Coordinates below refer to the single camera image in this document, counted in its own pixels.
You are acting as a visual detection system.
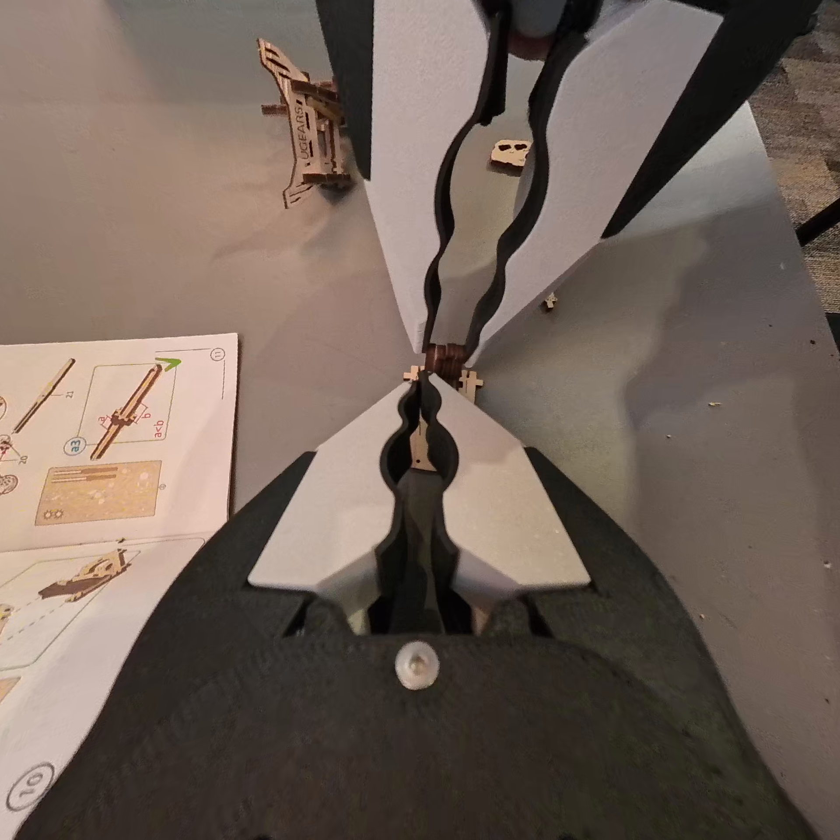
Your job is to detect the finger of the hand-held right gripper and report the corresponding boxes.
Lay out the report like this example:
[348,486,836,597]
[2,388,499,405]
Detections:
[367,0,508,357]
[465,5,724,363]

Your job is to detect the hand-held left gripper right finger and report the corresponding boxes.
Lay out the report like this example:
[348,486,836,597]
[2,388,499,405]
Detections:
[425,374,593,636]

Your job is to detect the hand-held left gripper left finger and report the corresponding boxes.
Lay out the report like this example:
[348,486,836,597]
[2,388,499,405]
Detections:
[248,377,427,637]

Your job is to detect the light wooden model plate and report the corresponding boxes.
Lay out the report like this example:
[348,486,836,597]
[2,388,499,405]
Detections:
[403,364,485,475]

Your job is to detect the dark brown wooden gear stack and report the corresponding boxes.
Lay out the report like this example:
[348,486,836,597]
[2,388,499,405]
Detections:
[425,343,468,376]

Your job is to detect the wooden model stand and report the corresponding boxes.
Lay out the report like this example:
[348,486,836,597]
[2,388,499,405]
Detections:
[257,38,353,210]

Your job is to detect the small wooden part with holes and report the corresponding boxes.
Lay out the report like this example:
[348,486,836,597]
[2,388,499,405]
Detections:
[490,138,534,177]

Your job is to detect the black chair leg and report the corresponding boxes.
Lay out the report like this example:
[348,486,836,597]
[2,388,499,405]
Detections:
[796,196,840,248]

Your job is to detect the paper instruction booklet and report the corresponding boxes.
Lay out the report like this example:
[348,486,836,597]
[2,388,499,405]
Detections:
[0,333,240,791]

